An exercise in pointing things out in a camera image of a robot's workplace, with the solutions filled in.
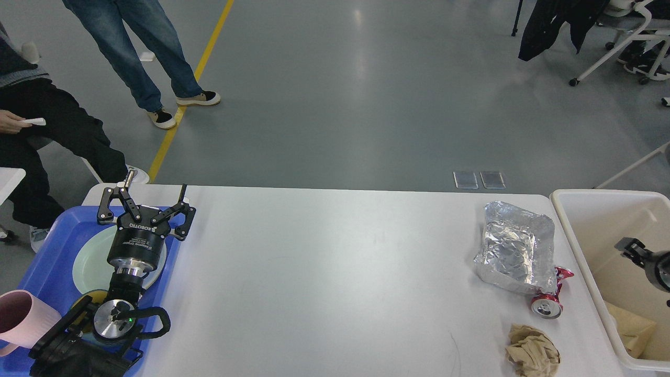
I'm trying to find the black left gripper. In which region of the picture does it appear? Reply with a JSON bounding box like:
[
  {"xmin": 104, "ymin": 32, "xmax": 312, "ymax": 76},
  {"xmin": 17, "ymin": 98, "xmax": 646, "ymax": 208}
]
[{"xmin": 97, "ymin": 171, "xmax": 197, "ymax": 277}]

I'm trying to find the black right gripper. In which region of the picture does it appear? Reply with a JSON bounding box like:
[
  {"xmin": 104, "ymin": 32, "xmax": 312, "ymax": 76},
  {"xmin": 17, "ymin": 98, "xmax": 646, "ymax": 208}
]
[{"xmin": 615, "ymin": 238, "xmax": 669, "ymax": 292}]

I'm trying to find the mint green plate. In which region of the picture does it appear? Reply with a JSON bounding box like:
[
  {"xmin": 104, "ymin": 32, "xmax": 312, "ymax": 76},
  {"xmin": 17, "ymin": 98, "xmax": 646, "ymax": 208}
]
[{"xmin": 72, "ymin": 226, "xmax": 168, "ymax": 294}]

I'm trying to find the dark teal mug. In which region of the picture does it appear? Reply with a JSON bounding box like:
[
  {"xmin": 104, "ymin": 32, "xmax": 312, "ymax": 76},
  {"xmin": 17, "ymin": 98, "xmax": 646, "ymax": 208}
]
[{"xmin": 68, "ymin": 289, "xmax": 113, "ymax": 346}]

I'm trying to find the small foil sheet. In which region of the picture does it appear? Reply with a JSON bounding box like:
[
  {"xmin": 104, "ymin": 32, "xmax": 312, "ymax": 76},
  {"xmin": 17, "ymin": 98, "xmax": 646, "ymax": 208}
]
[{"xmin": 473, "ymin": 201, "xmax": 557, "ymax": 295}]

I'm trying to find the beige napkin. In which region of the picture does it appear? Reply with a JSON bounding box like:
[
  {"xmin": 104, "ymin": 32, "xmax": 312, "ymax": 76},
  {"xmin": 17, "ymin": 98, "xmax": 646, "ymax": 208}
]
[{"xmin": 505, "ymin": 324, "xmax": 561, "ymax": 376}]

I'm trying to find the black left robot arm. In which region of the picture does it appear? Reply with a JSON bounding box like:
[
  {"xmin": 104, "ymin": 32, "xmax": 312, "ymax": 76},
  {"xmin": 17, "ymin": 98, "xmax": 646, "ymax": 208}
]
[{"xmin": 29, "ymin": 173, "xmax": 196, "ymax": 376}]

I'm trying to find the white plastic bin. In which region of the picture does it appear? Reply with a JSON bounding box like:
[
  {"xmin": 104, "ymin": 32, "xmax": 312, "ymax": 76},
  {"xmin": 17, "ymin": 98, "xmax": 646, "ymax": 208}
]
[{"xmin": 551, "ymin": 190, "xmax": 669, "ymax": 372}]

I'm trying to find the pink plate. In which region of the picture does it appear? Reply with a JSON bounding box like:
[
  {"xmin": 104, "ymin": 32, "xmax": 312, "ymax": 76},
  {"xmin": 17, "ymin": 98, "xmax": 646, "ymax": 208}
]
[{"xmin": 142, "ymin": 242, "xmax": 168, "ymax": 290}]

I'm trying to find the grey table leg at right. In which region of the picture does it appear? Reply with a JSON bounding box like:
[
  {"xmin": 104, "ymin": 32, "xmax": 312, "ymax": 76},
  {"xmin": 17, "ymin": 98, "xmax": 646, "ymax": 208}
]
[{"xmin": 593, "ymin": 141, "xmax": 669, "ymax": 189}]

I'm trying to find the crushed red soda can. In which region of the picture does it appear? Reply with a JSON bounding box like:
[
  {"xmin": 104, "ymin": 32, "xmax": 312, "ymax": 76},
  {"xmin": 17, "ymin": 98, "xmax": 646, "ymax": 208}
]
[{"xmin": 531, "ymin": 267, "xmax": 574, "ymax": 319}]

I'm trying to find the blue plastic tray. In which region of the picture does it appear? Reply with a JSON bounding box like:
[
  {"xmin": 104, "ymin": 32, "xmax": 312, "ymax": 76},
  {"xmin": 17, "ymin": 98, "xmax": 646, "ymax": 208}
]
[{"xmin": 1, "ymin": 206, "xmax": 181, "ymax": 376}]

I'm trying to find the seated person at left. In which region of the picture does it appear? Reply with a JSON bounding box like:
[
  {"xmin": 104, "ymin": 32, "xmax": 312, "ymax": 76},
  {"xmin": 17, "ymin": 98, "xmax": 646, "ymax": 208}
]
[{"xmin": 1, "ymin": 29, "xmax": 148, "ymax": 251}]

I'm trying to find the white side table corner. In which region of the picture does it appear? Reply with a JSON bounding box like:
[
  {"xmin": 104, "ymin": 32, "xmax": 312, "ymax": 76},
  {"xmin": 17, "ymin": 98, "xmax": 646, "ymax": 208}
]
[{"xmin": 0, "ymin": 167, "xmax": 26, "ymax": 205}]

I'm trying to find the small white handheld object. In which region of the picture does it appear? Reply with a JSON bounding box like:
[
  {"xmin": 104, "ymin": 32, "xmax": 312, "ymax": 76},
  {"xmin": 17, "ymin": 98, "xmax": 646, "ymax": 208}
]
[{"xmin": 21, "ymin": 118, "xmax": 47, "ymax": 126}]

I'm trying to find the pink mug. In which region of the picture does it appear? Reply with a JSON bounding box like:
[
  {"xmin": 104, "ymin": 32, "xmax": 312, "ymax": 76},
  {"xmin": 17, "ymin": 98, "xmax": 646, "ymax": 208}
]
[{"xmin": 1, "ymin": 290, "xmax": 62, "ymax": 357}]

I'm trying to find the right floor socket plate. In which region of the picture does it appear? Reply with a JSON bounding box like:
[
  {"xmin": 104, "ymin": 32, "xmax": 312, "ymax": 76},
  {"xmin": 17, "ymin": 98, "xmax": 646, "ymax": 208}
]
[{"xmin": 479, "ymin": 171, "xmax": 506, "ymax": 190}]

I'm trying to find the floor socket plate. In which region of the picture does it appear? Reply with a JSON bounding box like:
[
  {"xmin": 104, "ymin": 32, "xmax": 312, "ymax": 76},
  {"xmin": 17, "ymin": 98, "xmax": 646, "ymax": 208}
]
[
  {"xmin": 479, "ymin": 171, "xmax": 506, "ymax": 190},
  {"xmin": 453, "ymin": 171, "xmax": 479, "ymax": 190}
]

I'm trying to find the left floor socket plate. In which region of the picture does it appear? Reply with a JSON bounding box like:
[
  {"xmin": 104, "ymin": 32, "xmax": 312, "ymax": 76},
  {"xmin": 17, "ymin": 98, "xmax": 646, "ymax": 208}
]
[{"xmin": 453, "ymin": 171, "xmax": 479, "ymax": 190}]

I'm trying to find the person in blue jeans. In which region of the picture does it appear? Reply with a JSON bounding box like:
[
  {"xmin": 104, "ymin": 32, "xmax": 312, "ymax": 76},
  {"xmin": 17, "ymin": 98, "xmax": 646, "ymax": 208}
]
[{"xmin": 62, "ymin": 0, "xmax": 221, "ymax": 130}]

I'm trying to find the white office chair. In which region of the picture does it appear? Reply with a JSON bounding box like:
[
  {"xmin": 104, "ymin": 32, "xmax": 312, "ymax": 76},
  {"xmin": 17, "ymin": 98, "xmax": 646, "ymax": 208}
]
[{"xmin": 510, "ymin": 0, "xmax": 670, "ymax": 87}]

